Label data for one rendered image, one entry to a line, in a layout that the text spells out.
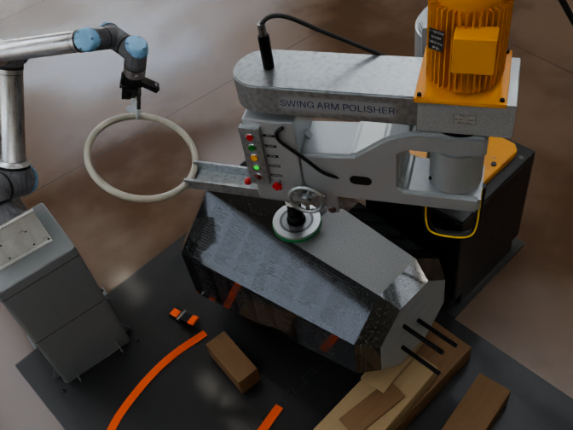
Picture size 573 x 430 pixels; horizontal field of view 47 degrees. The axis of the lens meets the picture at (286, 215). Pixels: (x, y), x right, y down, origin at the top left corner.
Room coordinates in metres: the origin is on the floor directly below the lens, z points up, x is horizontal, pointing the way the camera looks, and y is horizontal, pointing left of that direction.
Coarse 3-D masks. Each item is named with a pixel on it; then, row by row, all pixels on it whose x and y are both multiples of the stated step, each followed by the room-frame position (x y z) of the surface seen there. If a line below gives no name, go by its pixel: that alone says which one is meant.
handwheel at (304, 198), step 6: (300, 186) 1.74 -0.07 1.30; (306, 186) 1.74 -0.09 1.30; (288, 192) 1.76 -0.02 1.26; (294, 192) 1.76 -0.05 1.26; (306, 192) 1.77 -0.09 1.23; (312, 192) 1.72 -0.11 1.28; (318, 192) 1.71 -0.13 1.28; (288, 198) 1.76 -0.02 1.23; (300, 198) 1.74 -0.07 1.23; (306, 198) 1.73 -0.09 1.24; (312, 198) 1.72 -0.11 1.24; (324, 198) 1.71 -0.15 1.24; (294, 204) 1.75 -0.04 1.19; (306, 204) 1.72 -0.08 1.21; (324, 204) 1.70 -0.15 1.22; (300, 210) 1.74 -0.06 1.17; (306, 210) 1.74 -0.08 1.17; (312, 210) 1.73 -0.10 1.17; (318, 210) 1.71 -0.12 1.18
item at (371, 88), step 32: (256, 64) 1.96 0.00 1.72; (288, 64) 1.92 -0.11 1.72; (320, 64) 1.89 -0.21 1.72; (352, 64) 1.85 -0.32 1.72; (384, 64) 1.82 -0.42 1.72; (416, 64) 1.78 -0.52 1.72; (512, 64) 1.68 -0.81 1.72; (256, 96) 1.84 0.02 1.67; (288, 96) 1.79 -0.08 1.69; (320, 96) 1.74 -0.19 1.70; (352, 96) 1.70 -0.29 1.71; (384, 96) 1.66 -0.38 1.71; (512, 96) 1.53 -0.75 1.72; (448, 128) 1.56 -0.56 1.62; (480, 128) 1.52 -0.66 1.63; (512, 128) 1.48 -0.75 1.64
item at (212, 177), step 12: (204, 168) 2.14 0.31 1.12; (216, 168) 2.11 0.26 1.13; (228, 168) 2.09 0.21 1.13; (240, 168) 2.07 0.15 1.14; (192, 180) 2.04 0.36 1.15; (204, 180) 2.08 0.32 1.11; (216, 180) 2.06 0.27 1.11; (228, 180) 2.05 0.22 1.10; (240, 180) 2.04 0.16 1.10; (228, 192) 1.98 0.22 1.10; (240, 192) 1.95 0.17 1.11; (252, 192) 1.93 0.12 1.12; (312, 204) 1.83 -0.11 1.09
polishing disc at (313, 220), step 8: (280, 208) 2.01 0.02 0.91; (312, 208) 1.97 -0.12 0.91; (280, 216) 1.97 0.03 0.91; (312, 216) 1.93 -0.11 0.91; (320, 216) 1.92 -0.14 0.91; (280, 224) 1.92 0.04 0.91; (288, 224) 1.91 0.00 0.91; (304, 224) 1.89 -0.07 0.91; (312, 224) 1.88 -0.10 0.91; (280, 232) 1.87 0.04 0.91; (288, 232) 1.86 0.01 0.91; (296, 232) 1.86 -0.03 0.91; (304, 232) 1.85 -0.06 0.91; (312, 232) 1.84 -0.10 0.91; (296, 240) 1.82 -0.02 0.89
